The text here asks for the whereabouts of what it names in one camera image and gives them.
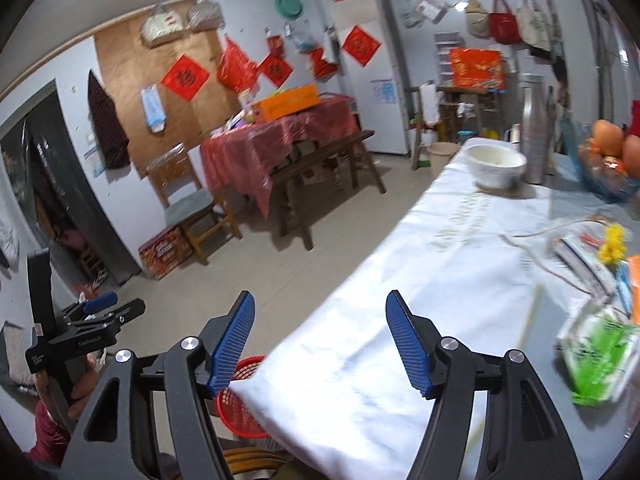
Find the red plastic trash basket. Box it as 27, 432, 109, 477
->
215, 356, 269, 440

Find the red cardboard box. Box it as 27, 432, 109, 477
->
139, 226, 193, 280

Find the green white plastic wrapper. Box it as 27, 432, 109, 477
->
556, 301, 639, 406

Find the wooden chair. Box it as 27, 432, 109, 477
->
145, 143, 243, 266

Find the white bed sheet tablecloth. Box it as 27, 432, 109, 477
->
229, 136, 640, 480

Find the red tablecloth dining table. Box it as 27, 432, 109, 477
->
200, 96, 359, 217

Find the wooden bench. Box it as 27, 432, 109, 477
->
270, 130, 386, 250

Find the red fu diamond poster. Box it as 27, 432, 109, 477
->
160, 55, 209, 102

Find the blue glass fruit bowl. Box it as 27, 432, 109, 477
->
560, 118, 639, 204

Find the white ceramic bowl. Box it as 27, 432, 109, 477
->
464, 144, 527, 190

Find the orange gift box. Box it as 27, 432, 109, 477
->
252, 84, 320, 122

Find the beige plastic bucket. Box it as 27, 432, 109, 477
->
426, 142, 460, 179

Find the left peach in bowl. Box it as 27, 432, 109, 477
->
590, 119, 624, 157

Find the peach in bowl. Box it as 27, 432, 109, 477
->
590, 119, 624, 157
622, 134, 640, 180

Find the right peach in bowl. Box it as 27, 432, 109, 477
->
622, 134, 640, 180

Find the silver metal bottle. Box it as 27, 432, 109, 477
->
518, 74, 551, 184

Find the white refrigerator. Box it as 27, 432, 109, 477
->
329, 0, 409, 156

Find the red hanging tote bag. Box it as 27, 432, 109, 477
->
488, 0, 522, 44

